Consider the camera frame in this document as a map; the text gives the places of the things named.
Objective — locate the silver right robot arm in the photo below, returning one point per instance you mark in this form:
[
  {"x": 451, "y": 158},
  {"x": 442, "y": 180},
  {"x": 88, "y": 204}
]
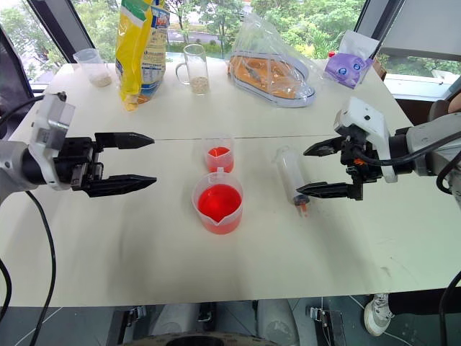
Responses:
[{"x": 428, "y": 140}]

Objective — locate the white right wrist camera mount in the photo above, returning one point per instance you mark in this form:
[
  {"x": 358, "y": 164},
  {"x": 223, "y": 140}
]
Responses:
[{"x": 371, "y": 119}]

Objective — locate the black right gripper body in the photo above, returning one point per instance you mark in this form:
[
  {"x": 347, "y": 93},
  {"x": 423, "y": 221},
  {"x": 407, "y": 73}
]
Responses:
[{"x": 362, "y": 155}]

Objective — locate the clear plastic syringe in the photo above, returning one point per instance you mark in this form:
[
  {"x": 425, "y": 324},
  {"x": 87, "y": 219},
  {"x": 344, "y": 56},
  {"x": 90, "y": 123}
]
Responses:
[{"x": 288, "y": 169}]

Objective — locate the dark trouser leg of bystander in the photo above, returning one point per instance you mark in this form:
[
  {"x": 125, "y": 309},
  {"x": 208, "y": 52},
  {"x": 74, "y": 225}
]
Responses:
[{"x": 414, "y": 301}]

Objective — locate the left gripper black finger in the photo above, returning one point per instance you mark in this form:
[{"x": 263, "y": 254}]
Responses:
[
  {"x": 122, "y": 184},
  {"x": 126, "y": 140}
]

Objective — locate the black window frame bar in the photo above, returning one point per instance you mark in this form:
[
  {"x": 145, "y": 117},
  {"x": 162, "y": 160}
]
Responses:
[
  {"x": 61, "y": 29},
  {"x": 371, "y": 14}
]

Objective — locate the purple and white pouch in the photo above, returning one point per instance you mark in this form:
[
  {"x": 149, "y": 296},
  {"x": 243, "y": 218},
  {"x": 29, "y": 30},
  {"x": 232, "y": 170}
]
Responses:
[{"x": 347, "y": 66}]

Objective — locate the yellow snack bag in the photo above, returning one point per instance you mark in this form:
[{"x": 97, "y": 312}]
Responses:
[{"x": 138, "y": 54}]

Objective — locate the small cup red liquid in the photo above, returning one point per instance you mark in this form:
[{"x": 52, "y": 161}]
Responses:
[{"x": 218, "y": 156}]

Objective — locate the glass mug with grains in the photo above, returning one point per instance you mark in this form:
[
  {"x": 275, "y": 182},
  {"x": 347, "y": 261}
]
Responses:
[{"x": 197, "y": 72}]

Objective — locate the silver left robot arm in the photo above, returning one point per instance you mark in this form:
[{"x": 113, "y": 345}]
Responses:
[{"x": 11, "y": 162}]

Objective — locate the bread in clear plastic bag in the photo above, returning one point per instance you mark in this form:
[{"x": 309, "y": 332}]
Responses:
[{"x": 270, "y": 75}]

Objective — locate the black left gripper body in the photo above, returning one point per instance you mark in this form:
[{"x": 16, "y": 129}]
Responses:
[{"x": 77, "y": 158}]

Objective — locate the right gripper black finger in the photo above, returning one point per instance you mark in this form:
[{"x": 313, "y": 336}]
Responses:
[
  {"x": 331, "y": 190},
  {"x": 326, "y": 147}
]

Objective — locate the grey rounded robot leg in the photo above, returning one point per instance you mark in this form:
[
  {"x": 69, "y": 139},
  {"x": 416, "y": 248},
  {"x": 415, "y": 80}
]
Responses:
[
  {"x": 275, "y": 322},
  {"x": 176, "y": 319}
]

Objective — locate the black panel beside table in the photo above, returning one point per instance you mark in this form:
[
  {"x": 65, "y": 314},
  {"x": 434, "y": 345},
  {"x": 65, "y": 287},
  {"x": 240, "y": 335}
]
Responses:
[{"x": 12, "y": 79}]

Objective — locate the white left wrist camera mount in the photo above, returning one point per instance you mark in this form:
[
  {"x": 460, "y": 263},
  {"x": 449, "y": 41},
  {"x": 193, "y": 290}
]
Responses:
[{"x": 50, "y": 115}]

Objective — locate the plastic measuring cup with grains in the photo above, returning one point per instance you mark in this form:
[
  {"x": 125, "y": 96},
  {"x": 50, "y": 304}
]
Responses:
[{"x": 95, "y": 70}]

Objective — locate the beaker with red liquid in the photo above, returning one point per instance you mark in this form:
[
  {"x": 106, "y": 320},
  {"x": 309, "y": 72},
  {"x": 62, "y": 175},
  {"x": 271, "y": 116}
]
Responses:
[{"x": 218, "y": 205}]

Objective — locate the white sneaker of bystander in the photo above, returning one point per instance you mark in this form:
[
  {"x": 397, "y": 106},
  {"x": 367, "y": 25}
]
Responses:
[{"x": 376, "y": 315}]

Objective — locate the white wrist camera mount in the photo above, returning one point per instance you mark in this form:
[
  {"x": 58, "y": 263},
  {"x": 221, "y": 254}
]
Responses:
[
  {"x": 371, "y": 119},
  {"x": 50, "y": 115}
]

